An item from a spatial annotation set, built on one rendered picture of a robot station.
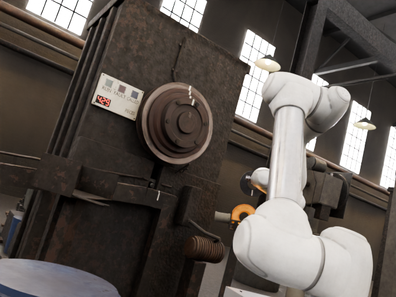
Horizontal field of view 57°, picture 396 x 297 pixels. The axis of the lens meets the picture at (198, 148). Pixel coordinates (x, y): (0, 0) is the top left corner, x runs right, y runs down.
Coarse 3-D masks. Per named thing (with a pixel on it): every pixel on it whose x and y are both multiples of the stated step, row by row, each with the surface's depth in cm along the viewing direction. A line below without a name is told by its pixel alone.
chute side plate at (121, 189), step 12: (0, 168) 158; (12, 168) 160; (0, 180) 158; (12, 180) 160; (24, 180) 163; (120, 192) 188; (132, 192) 191; (144, 192) 195; (156, 192) 199; (144, 204) 195; (156, 204) 199; (168, 204) 203
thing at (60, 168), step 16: (48, 160) 142; (64, 160) 139; (48, 176) 140; (64, 176) 137; (80, 176) 166; (96, 176) 163; (112, 176) 160; (64, 192) 135; (80, 192) 157; (96, 192) 161; (112, 192) 158; (64, 208) 148; (80, 208) 150; (64, 224) 146; (64, 240) 145; (48, 256) 145; (64, 256) 147
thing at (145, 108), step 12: (168, 84) 203; (180, 84) 208; (156, 96) 199; (144, 108) 195; (144, 120) 195; (144, 132) 195; (144, 144) 202; (204, 144) 217; (156, 156) 205; (168, 156) 203; (192, 156) 212
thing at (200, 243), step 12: (192, 240) 198; (204, 240) 200; (192, 252) 195; (204, 252) 197; (216, 252) 202; (192, 264) 196; (204, 264) 199; (180, 276) 201; (192, 276) 194; (180, 288) 198; (192, 288) 194
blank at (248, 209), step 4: (240, 204) 212; (244, 204) 212; (236, 208) 212; (240, 208) 212; (244, 208) 212; (248, 208) 212; (252, 208) 211; (232, 212) 212; (236, 212) 211; (240, 212) 211; (248, 212) 211; (252, 212) 211; (232, 216) 211; (236, 216) 211
